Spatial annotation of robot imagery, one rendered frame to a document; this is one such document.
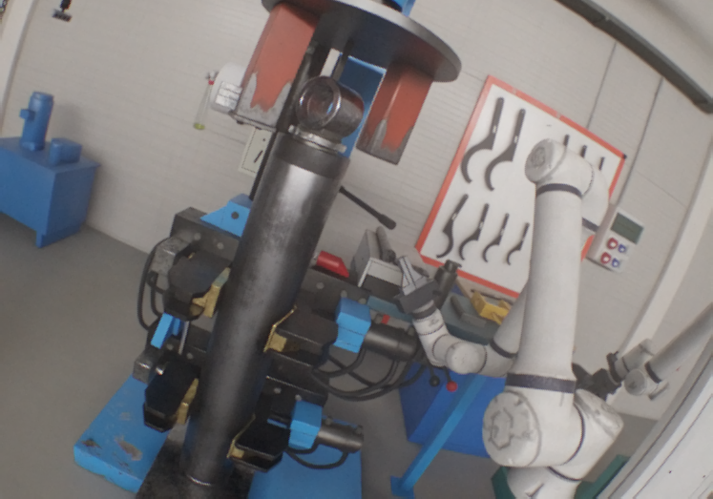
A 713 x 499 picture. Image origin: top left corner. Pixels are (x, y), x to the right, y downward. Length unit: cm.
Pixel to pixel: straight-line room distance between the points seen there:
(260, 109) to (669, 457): 122
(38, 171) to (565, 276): 317
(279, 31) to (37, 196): 260
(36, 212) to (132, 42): 157
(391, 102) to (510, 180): 228
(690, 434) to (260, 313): 111
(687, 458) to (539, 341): 47
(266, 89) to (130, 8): 290
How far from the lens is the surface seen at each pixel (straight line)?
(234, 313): 118
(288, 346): 115
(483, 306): 175
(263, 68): 102
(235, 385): 130
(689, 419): 94
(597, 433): 96
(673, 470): 104
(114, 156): 370
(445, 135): 318
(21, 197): 345
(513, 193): 336
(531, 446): 81
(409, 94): 117
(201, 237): 142
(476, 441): 277
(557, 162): 98
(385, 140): 115
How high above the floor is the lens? 153
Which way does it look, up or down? 12 degrees down
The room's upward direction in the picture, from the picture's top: 23 degrees clockwise
